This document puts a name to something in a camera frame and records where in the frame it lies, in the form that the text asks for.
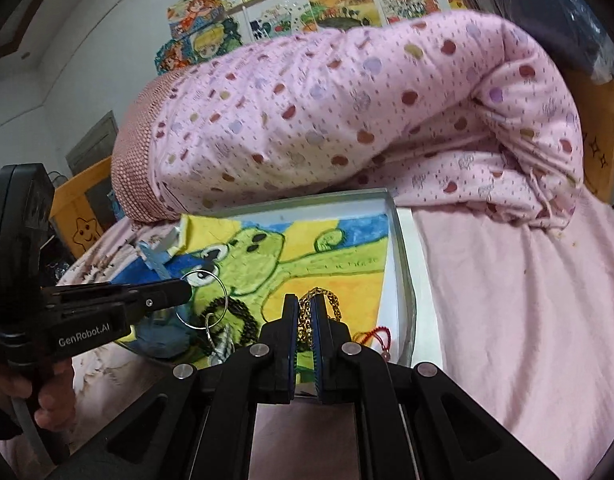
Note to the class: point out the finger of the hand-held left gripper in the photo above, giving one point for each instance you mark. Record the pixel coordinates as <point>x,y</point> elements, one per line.
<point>167,291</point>
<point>137,307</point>

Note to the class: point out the silver bangle rings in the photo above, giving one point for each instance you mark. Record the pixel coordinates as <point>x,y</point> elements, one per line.
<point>222,284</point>

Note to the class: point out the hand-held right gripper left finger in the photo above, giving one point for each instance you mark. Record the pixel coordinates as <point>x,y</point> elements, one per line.
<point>289,340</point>

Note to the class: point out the pink floral bed sheet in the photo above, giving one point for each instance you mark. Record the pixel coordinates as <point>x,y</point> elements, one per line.
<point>512,335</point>

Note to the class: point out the person's left hand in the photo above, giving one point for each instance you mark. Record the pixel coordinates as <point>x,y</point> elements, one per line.
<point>57,395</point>

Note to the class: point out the grey shallow box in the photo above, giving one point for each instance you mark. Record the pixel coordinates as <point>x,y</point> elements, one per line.
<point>404,270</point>

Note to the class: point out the group of colourful wall drawings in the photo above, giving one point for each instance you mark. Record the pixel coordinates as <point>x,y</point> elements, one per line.
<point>337,5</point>

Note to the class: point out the clear bag of clothes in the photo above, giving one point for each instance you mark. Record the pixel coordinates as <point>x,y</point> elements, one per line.
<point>562,20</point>

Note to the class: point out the grey door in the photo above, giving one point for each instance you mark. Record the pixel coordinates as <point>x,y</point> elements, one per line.
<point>94,145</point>

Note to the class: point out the frog drawing paper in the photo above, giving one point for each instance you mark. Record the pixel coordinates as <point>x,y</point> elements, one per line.
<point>312,260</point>

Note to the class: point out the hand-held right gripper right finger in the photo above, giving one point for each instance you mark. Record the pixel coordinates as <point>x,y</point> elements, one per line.
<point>321,345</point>

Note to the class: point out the pink dotted folded quilt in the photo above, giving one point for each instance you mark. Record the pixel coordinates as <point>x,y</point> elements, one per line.
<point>362,120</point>

